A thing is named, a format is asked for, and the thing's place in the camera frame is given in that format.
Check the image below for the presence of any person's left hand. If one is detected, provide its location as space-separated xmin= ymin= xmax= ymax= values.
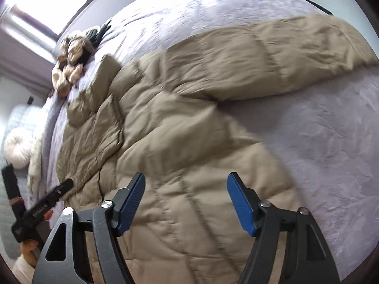
xmin=19 ymin=209 xmax=54 ymax=265

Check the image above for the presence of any beige puffer jacket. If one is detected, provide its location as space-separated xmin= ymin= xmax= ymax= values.
xmin=56 ymin=13 xmax=375 ymax=284

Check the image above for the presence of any cream fluffy throw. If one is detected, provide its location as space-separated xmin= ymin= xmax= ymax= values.
xmin=27 ymin=136 xmax=45 ymax=193

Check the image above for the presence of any brown plush toy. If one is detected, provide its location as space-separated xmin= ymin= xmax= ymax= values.
xmin=51 ymin=28 xmax=98 ymax=98

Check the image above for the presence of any lavender embossed bed blanket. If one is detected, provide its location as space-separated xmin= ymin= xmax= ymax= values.
xmin=41 ymin=0 xmax=379 ymax=284

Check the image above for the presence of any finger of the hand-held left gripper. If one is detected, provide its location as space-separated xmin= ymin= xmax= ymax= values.
xmin=40 ymin=178 xmax=74 ymax=209

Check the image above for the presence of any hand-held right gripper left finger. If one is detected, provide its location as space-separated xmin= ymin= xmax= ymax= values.
xmin=32 ymin=172 xmax=146 ymax=284

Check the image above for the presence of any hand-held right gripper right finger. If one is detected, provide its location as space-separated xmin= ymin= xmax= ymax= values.
xmin=226 ymin=172 xmax=341 ymax=284

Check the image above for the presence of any round white pleated cushion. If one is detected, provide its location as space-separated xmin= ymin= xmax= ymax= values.
xmin=4 ymin=127 xmax=34 ymax=170

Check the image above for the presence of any bright window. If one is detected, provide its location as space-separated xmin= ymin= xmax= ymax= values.
xmin=0 ymin=0 xmax=117 ymax=37

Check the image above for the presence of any dark crumpled garment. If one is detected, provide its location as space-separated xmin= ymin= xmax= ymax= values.
xmin=84 ymin=18 xmax=113 ymax=64

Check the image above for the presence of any grey quilted mattress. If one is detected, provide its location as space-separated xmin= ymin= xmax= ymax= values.
xmin=0 ymin=103 xmax=45 ymax=261

